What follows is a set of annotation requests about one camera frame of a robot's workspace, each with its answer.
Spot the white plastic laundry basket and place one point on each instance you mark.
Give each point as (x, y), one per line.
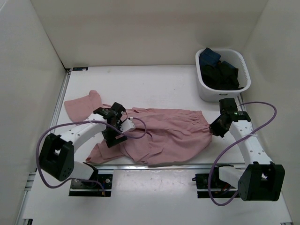
(235, 59)

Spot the small dark label sticker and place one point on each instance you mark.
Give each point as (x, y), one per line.
(80, 68)

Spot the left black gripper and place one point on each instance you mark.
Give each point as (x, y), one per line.
(111, 140)

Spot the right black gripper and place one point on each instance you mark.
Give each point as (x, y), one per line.
(214, 129)

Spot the black folded garment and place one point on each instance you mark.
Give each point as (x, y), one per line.
(222, 76)

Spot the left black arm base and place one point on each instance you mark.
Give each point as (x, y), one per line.
(101, 188)

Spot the pink trousers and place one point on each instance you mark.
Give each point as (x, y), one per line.
(161, 136)

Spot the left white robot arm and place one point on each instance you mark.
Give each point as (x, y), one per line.
(56, 153)

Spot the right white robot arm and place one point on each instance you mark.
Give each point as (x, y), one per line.
(262, 179)

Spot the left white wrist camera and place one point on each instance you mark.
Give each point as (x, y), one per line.
(127, 125)

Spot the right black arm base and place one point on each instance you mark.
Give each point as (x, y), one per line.
(219, 189)

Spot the blue folded garment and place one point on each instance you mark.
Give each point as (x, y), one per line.
(211, 58)

